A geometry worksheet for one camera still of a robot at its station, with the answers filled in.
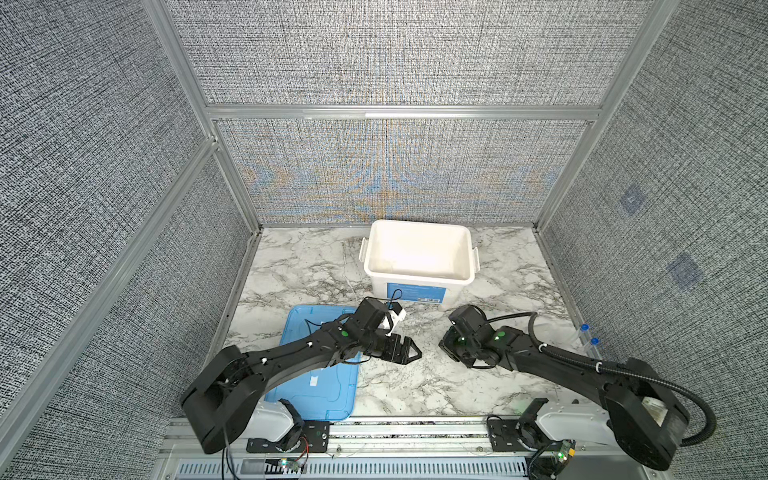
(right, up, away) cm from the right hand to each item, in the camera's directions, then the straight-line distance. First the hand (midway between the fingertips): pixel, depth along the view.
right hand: (437, 345), depth 85 cm
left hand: (-8, -1, -7) cm, 11 cm away
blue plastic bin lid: (-30, -11, -6) cm, 33 cm away
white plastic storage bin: (-2, +23, +21) cm, 31 cm away
